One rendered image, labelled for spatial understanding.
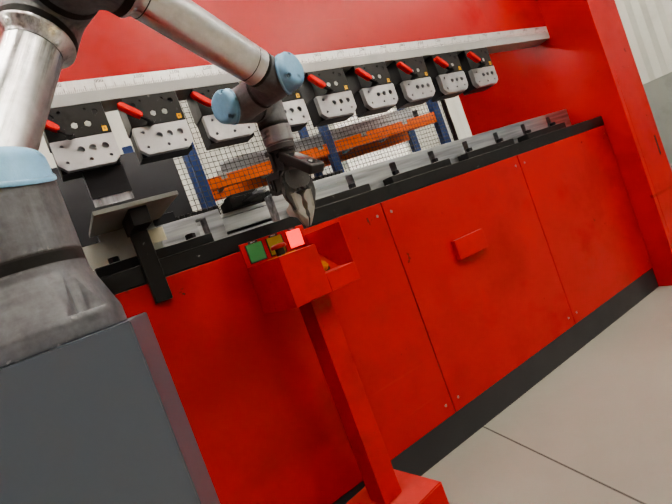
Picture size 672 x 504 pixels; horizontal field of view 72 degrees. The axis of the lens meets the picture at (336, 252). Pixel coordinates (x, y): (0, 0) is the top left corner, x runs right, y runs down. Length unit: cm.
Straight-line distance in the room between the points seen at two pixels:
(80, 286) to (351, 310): 94
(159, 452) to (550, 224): 180
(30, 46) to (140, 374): 55
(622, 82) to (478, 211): 113
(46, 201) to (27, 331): 14
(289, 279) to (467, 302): 82
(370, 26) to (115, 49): 91
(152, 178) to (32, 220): 137
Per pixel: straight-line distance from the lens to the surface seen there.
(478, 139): 207
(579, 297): 218
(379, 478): 125
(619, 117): 259
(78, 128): 138
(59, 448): 55
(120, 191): 137
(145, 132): 139
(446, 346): 160
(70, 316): 55
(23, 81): 84
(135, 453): 54
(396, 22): 200
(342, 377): 115
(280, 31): 169
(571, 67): 268
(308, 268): 106
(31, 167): 61
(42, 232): 58
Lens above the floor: 79
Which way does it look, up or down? 2 degrees down
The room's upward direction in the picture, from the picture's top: 20 degrees counter-clockwise
